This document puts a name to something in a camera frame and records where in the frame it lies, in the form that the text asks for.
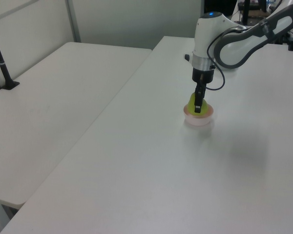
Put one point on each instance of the grey metal partition post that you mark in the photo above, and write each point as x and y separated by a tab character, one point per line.
73	22

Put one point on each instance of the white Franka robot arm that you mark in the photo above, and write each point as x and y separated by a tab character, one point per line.
234	51

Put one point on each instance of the green pear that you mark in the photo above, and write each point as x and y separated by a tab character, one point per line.
191	104

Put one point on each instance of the black camera stand pole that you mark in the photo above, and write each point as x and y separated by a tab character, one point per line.
2	65

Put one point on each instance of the white side table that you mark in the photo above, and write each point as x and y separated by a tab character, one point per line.
63	97

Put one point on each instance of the pink plastic bowl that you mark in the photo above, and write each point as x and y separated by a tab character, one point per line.
197	120

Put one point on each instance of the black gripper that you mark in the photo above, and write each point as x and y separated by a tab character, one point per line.
207	75

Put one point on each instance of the black background stand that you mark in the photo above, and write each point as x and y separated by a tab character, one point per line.
245	11

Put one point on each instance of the dark partition panel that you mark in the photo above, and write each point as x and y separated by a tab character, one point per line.
219	6

